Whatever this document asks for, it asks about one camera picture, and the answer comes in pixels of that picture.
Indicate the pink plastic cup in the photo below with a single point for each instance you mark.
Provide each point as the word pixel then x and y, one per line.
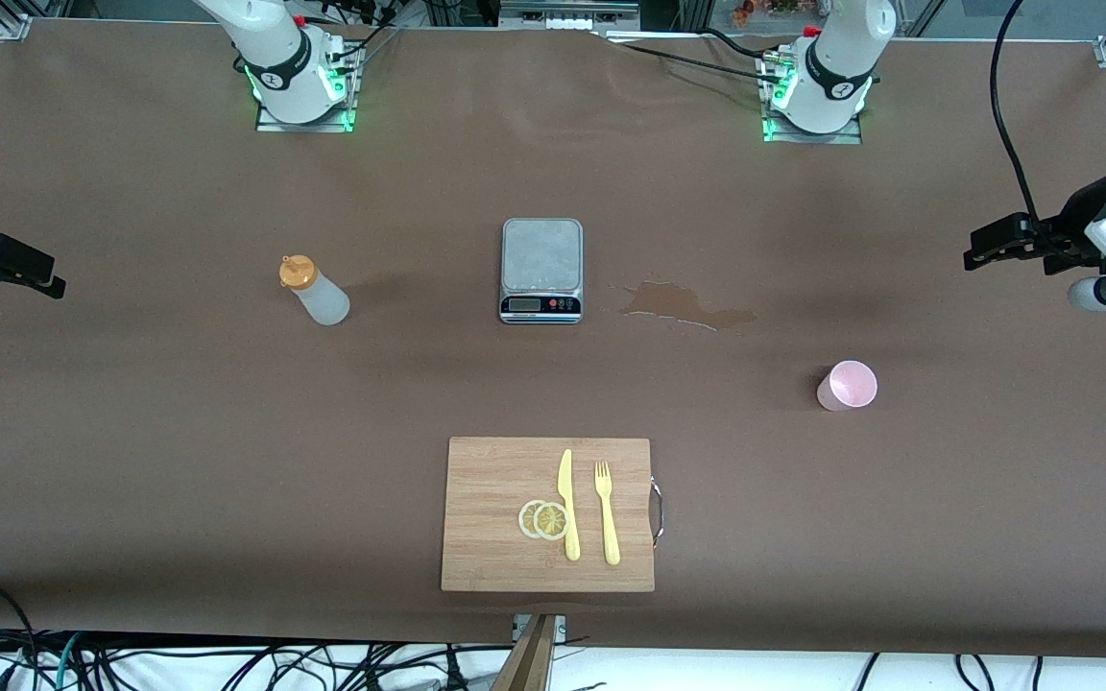
pixel 851 384

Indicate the yellow plastic fork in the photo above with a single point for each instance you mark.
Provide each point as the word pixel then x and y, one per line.
pixel 610 528

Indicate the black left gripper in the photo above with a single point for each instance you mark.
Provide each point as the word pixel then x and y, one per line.
pixel 1074 223

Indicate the silver digital kitchen scale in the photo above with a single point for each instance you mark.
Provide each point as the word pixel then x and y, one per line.
pixel 540 254

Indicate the small metal bracket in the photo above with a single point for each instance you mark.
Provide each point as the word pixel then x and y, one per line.
pixel 561 629

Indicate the white power strip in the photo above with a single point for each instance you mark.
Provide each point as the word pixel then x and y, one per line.
pixel 567 21

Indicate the translucent sauce bottle orange cap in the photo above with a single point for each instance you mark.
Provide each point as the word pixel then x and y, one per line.
pixel 323 302

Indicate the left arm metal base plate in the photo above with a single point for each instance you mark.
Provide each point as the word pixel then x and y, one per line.
pixel 841 138

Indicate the lemon slice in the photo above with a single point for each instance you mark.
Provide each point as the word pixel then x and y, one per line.
pixel 525 519
pixel 551 521

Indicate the wooden cutting board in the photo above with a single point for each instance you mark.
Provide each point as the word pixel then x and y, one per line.
pixel 486 518

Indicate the wooden post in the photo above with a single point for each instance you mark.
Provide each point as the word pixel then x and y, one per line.
pixel 526 667

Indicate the brown paper table cover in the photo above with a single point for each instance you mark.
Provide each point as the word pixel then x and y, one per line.
pixel 227 432

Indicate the yellow plastic knife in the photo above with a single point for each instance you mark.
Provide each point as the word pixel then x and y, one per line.
pixel 569 518

